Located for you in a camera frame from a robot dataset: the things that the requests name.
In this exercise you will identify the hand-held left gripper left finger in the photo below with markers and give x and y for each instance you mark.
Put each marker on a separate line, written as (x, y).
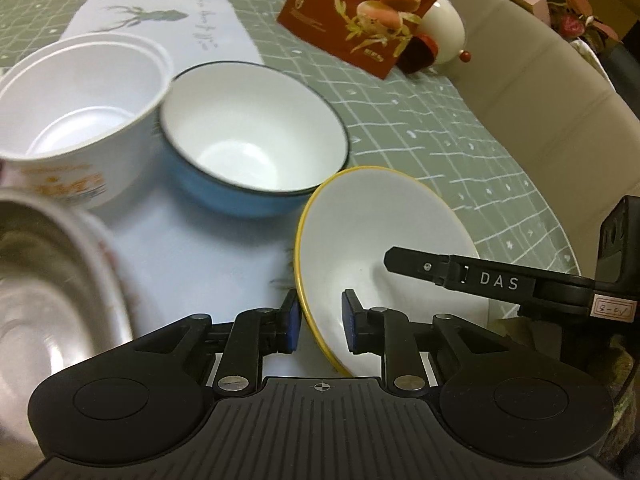
(291, 324)

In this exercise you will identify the red snack bag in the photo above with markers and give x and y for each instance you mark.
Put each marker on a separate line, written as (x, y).
(350, 5)

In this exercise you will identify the dark red small object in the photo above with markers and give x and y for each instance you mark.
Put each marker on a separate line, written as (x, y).
(417, 55)

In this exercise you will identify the green checked tablecloth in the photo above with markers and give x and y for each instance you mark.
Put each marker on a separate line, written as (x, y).
(400, 130)

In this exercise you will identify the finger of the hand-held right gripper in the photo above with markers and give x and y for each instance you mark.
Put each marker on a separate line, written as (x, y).
(480, 280)

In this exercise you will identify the beige chair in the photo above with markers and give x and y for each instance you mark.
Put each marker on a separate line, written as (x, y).
(550, 110)

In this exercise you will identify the white round ornament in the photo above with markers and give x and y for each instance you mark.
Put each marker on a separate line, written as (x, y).
(445, 25)

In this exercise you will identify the flower bouquet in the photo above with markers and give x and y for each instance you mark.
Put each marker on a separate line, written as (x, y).
(580, 15)

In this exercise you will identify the white deer-print table runner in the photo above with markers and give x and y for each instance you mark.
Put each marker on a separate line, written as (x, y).
(100, 30)

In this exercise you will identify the stainless steel bowl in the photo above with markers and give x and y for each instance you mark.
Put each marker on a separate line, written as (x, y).
(45, 285)

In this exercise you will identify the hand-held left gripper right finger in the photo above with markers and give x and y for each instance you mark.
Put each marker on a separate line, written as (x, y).
(350, 326)

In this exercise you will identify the blue enamel bowl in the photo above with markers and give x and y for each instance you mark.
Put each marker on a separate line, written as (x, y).
(250, 125)

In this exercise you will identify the yellow-rimmed white bowl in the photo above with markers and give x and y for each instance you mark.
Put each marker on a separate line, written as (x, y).
(380, 220)

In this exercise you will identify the white plastic bowl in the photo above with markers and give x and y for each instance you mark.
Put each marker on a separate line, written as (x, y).
(75, 110)

